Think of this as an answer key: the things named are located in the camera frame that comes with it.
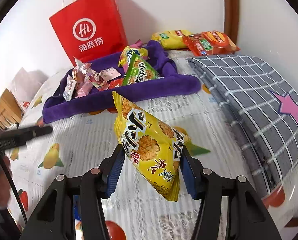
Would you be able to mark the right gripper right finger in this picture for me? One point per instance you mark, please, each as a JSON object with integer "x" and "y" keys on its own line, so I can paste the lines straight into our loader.
{"x": 204, "y": 185}

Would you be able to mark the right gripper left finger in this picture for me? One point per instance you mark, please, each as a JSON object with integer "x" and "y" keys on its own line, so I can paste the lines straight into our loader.
{"x": 98, "y": 184}

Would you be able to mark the yellow rice cracker bag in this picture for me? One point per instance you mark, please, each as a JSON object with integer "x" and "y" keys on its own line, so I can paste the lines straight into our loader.
{"x": 154, "y": 147}

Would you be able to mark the pink strawberry snack packet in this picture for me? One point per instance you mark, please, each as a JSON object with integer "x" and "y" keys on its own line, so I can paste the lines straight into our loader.
{"x": 83, "y": 85}

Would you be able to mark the green rice cracker bag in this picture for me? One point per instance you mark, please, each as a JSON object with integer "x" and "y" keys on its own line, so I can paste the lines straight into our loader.
{"x": 139, "y": 70}

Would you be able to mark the panda red snack packet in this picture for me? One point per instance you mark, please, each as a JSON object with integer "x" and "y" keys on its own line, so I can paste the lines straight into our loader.
{"x": 69, "y": 88}

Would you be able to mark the red gold festive packet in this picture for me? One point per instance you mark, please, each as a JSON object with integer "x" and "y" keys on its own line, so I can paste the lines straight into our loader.
{"x": 116, "y": 83}

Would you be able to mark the person left hand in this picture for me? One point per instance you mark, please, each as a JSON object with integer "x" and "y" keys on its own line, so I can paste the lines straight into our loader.
{"x": 4, "y": 190}

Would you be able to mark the wooden chair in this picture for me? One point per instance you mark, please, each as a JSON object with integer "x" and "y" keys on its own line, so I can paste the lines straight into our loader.
{"x": 10, "y": 112}

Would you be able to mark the fruit print tablecloth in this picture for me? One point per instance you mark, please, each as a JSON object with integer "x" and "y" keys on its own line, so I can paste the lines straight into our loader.
{"x": 193, "y": 154}

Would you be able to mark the white plastic bag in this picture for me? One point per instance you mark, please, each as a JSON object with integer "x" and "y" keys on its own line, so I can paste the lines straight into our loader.
{"x": 25, "y": 85}

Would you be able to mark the purple towel tray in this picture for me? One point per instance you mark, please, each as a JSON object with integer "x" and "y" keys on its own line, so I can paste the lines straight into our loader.
{"x": 171, "y": 83}

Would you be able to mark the grey checked folded cloth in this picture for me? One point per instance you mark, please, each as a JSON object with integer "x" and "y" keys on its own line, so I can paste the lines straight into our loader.
{"x": 262, "y": 110}

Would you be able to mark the pink bear snack packet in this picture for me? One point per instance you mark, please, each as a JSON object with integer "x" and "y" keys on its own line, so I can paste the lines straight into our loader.
{"x": 100, "y": 80}

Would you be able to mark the pink yellow chips bag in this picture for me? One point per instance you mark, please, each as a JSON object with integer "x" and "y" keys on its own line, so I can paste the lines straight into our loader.
{"x": 128, "y": 52}

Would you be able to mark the red orange chips bag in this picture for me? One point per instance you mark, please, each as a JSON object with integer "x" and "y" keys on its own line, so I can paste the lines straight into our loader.
{"x": 210, "y": 43}

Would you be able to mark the red paper shopping bag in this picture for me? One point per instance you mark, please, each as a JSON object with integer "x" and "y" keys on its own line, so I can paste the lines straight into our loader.
{"x": 89, "y": 29}

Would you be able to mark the yellow potato chips bag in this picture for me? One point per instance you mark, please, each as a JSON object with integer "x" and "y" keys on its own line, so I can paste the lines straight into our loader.
{"x": 172, "y": 39}

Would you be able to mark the brown wooden door frame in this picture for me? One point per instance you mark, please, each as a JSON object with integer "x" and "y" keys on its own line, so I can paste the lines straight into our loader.
{"x": 231, "y": 18}

